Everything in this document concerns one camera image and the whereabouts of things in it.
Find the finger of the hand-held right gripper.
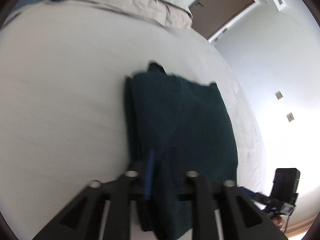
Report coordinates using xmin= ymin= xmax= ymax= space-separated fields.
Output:
xmin=239 ymin=186 xmax=272 ymax=207

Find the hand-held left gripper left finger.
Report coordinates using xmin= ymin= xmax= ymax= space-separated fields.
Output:
xmin=32 ymin=149 xmax=156 ymax=240

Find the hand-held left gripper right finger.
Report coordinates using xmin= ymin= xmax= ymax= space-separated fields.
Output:
xmin=170 ymin=147 xmax=288 ymax=240

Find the dark green sweater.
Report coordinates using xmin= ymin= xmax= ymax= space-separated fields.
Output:
xmin=125 ymin=60 xmax=238 ymax=240

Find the person's right hand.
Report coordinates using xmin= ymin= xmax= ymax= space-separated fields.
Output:
xmin=272 ymin=216 xmax=288 ymax=232

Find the brown door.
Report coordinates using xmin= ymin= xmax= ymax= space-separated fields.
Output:
xmin=188 ymin=0 xmax=256 ymax=39

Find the blue bed sheet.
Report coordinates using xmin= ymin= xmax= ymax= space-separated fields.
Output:
xmin=7 ymin=0 xmax=50 ymax=20

